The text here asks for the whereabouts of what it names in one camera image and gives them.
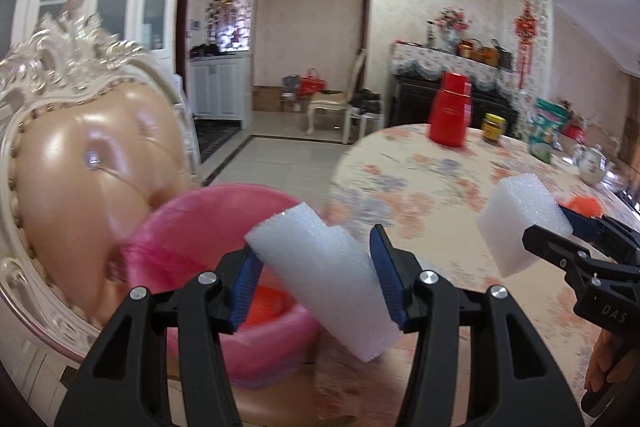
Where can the black upright piano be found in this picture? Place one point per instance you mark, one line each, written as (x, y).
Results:
(415, 102)

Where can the person's right hand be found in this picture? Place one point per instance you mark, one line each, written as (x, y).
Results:
(612, 357)

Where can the red thermos jug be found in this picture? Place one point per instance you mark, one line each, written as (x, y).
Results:
(450, 112)

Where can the white low cabinet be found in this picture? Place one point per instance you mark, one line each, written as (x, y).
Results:
(220, 87)

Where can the white stool with dark bag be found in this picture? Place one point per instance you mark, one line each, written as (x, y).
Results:
(364, 107)

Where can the cardboard box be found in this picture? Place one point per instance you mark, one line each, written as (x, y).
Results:
(266, 99)

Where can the lace piano cover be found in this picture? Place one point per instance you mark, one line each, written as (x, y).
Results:
(425, 59)

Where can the white lattice partition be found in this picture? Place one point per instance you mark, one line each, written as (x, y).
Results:
(232, 7)

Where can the yellow-lid jar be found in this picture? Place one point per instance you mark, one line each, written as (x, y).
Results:
(493, 129)

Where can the floral tablecloth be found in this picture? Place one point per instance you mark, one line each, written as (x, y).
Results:
(425, 187)

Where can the orange fuzzy object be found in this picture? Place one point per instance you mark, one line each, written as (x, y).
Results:
(585, 205)

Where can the pink plastic bin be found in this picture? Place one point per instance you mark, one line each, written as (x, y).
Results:
(200, 217)

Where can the red knot wall ornament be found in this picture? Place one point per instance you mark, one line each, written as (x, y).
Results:
(526, 32)

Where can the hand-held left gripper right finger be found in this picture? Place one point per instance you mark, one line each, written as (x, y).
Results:
(385, 277)

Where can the flower vase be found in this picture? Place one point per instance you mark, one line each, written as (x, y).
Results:
(451, 29)

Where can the cream side chair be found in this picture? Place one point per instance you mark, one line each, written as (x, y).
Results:
(327, 102)

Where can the red shopping bag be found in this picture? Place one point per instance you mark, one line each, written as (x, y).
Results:
(311, 84)

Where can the white teapot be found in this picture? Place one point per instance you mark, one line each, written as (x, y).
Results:
(592, 164)

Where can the green snack bag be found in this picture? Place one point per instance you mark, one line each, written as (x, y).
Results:
(547, 129)

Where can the white foam block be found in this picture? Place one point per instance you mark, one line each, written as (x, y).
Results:
(520, 217)
(325, 277)

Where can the ornate cream dining chair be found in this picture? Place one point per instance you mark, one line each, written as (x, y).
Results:
(90, 132)

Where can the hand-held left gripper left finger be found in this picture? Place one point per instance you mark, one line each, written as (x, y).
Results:
(246, 287)

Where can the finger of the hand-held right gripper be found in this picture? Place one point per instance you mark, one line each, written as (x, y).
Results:
(580, 219)
(555, 254)

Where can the woven gift baskets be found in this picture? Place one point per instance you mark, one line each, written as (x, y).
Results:
(480, 53)

